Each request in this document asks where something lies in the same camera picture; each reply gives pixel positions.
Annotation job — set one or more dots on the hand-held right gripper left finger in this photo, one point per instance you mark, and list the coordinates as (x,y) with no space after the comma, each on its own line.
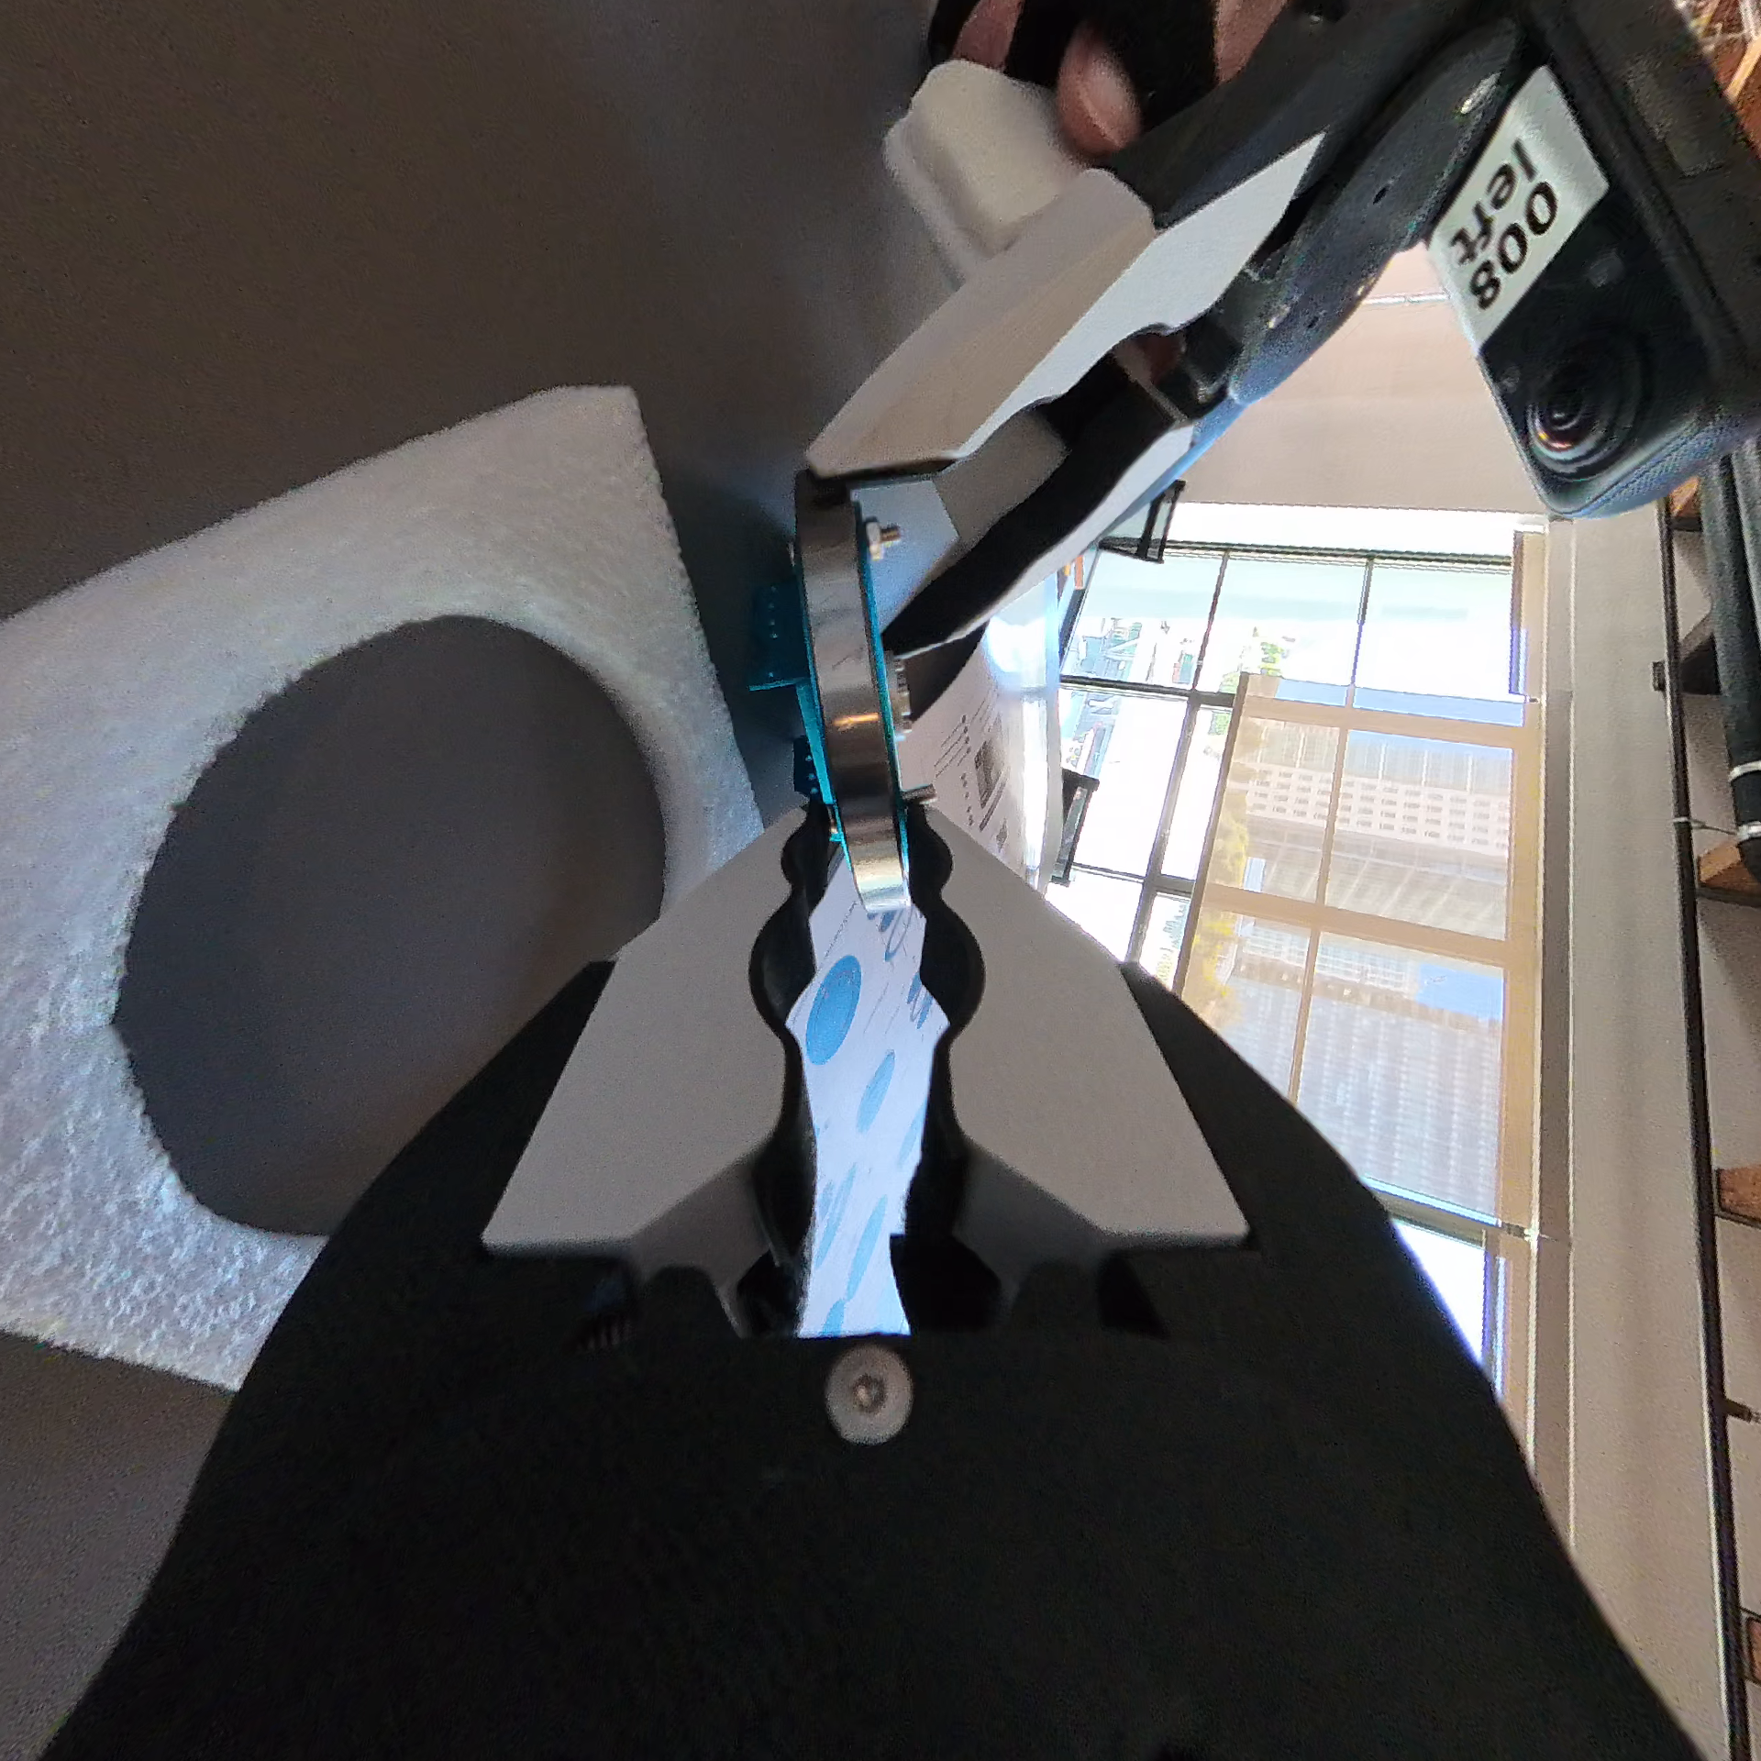
(634,1101)

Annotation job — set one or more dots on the assembly sheet with blue circles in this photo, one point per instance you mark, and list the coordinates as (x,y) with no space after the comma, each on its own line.
(839,1016)

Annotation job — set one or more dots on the blue round turntable disc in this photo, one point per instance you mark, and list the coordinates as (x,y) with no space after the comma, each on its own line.
(860,687)

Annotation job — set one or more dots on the white foam pad with hole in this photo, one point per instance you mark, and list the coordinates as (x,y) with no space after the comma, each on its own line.
(415,522)

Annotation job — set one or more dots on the large window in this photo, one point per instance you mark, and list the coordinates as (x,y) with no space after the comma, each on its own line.
(1377,893)

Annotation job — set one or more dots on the black rolled tube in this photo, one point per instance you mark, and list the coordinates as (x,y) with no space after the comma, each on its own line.
(1737,618)

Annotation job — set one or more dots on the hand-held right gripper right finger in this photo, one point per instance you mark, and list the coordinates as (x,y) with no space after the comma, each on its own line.
(1087,1101)

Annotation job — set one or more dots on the manual sheet with board pictures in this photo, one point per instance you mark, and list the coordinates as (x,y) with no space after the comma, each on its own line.
(1005,826)

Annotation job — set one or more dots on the black rectangular frame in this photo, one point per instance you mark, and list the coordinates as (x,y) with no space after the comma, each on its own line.
(1076,826)
(1141,530)

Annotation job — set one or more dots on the black metal shelf rack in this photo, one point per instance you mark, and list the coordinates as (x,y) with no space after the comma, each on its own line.
(1699,1101)

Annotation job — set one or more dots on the person's left hand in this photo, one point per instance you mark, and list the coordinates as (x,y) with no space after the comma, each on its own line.
(1101,97)

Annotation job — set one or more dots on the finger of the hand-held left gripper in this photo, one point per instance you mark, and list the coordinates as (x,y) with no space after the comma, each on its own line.
(1048,316)
(1012,461)

